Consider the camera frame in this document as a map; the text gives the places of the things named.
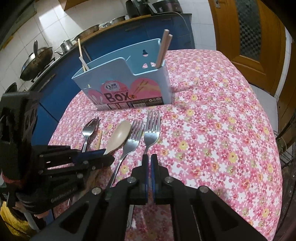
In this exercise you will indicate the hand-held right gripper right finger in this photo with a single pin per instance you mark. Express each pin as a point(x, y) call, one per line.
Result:
point(153, 176)

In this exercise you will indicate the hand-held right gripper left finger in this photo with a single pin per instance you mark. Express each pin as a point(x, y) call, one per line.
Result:
point(145, 176)

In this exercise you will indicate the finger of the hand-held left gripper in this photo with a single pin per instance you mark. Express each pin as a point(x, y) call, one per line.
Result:
point(92, 153)
point(101, 162)

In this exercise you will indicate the steel fork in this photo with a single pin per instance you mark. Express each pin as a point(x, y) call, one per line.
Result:
point(151, 136)
point(130, 144)
point(87, 132)

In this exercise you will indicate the beige wooden spoon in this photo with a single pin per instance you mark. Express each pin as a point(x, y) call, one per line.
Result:
point(119, 136)

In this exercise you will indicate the light blue chopstick box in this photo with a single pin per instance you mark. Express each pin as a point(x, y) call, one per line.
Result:
point(150, 78)

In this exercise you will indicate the pink and white chopstick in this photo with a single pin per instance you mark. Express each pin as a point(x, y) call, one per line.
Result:
point(162, 46)

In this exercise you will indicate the dark frying pan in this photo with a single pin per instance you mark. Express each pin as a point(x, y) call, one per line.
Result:
point(11, 89)

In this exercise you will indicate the blue base cabinet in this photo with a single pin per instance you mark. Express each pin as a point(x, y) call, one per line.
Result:
point(57, 97)

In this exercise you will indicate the steel wok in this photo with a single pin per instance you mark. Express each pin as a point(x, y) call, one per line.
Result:
point(32, 67)

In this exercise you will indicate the gas stove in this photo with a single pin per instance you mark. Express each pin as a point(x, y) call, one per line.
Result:
point(46, 68)

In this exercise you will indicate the pink floral tablecloth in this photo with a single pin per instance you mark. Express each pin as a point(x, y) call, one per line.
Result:
point(208, 150)

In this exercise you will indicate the steel ladle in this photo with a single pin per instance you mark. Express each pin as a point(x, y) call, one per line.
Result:
point(35, 48)

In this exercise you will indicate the steel kettle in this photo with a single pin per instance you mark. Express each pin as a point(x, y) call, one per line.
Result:
point(66, 46)

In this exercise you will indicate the grey range hood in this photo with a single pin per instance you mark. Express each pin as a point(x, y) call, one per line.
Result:
point(13, 20)

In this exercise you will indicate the yellow garment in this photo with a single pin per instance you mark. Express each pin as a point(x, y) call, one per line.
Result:
point(11, 220)

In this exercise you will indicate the steel colander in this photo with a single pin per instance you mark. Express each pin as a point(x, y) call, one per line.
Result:
point(89, 31)

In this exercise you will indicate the steel bowl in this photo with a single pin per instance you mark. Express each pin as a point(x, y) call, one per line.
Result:
point(116, 19)

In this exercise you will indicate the black air fryer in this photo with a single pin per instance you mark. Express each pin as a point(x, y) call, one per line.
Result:
point(138, 7)

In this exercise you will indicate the wooden door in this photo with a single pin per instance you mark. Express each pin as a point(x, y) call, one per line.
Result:
point(266, 58)

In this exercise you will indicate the dark rice cooker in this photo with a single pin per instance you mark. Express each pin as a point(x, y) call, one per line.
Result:
point(166, 4)

